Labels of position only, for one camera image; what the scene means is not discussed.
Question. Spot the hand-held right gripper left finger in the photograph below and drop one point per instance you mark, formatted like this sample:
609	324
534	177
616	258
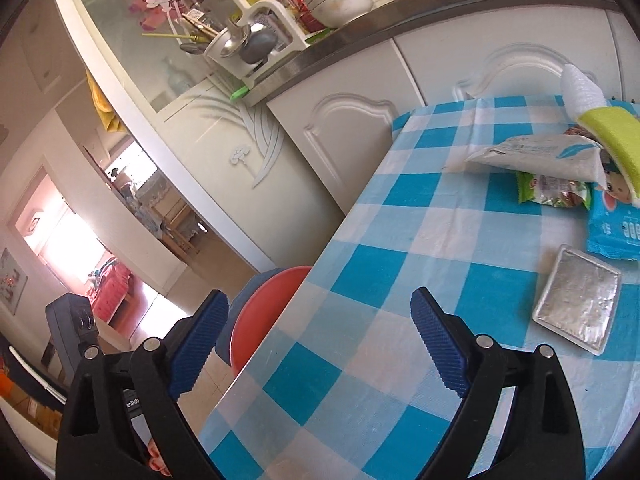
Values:
195	345

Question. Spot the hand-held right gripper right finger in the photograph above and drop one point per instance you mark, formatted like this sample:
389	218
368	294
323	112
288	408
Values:
440	345

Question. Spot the red plastic basin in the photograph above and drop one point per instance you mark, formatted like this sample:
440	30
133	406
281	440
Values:
260	310

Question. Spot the person's left hand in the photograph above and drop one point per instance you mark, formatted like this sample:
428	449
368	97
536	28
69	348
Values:
158	460

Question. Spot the red bedding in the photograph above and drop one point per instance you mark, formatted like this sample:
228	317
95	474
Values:
110	290

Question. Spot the grey appliance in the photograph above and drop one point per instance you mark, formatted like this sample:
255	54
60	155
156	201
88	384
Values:
62	325

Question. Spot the blue white checked tablecloth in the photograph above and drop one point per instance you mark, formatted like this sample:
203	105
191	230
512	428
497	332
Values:
400	240

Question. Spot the wooden dining table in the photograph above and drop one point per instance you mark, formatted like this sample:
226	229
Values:
172	215

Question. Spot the silver foil tray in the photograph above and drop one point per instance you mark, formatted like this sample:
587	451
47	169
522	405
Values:
577	300

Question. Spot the green snack packet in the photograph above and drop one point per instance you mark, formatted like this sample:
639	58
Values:
545	191

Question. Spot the white flower hook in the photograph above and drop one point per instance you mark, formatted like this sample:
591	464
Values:
239	154

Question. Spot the blue wet wipes packet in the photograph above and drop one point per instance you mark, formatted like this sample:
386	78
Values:
615	225

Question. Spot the white plastic packet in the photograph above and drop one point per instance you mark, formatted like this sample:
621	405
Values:
540	157

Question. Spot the frosted glass sliding door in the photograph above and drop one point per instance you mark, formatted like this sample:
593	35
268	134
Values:
200	125

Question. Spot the white cabinet door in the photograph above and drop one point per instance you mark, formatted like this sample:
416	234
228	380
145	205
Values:
500	45
340	135

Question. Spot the yellow hanging cloth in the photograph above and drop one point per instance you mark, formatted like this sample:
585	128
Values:
105	107

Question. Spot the green plastic clip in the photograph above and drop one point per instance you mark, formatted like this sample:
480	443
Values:
239	92

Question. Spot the yellow-green sponge cloth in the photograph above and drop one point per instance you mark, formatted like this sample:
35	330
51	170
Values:
620	130

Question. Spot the steel ladle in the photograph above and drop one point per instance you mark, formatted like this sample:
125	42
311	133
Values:
235	42

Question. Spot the grey ladle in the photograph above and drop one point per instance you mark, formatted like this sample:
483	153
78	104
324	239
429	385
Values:
259	45

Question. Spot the yellow chopsticks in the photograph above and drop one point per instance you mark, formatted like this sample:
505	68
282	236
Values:
165	35

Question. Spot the white dish rack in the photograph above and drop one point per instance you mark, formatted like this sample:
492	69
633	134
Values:
260	10

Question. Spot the white bowl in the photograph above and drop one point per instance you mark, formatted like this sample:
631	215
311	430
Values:
337	2

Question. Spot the wall picture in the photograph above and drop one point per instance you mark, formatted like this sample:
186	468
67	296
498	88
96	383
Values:
12	277

